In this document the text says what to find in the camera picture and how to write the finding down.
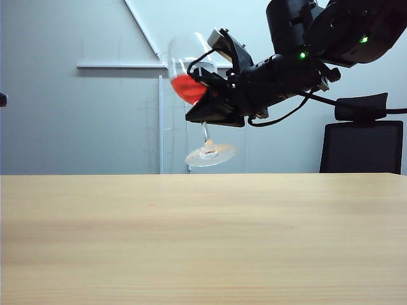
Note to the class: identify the white horizontal wall rail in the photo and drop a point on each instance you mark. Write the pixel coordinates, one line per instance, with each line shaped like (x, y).
(111, 65)

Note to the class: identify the white diagonal wall rail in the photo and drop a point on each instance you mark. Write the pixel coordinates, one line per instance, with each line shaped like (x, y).
(141, 27)

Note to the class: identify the black office chair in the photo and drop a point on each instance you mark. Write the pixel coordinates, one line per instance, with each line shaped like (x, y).
(361, 146)

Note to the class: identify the white vertical wall rail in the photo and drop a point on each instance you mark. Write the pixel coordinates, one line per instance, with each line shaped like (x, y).
(161, 127)

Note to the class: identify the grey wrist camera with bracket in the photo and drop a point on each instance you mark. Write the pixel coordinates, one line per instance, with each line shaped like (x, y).
(219, 39)

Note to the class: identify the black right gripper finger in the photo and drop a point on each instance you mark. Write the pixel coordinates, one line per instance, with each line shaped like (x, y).
(210, 79)
(216, 109)

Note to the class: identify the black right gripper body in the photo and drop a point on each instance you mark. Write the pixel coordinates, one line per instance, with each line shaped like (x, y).
(276, 79)

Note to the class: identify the wine glass with red liquid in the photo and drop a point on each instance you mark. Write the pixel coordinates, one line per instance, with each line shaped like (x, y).
(186, 87)

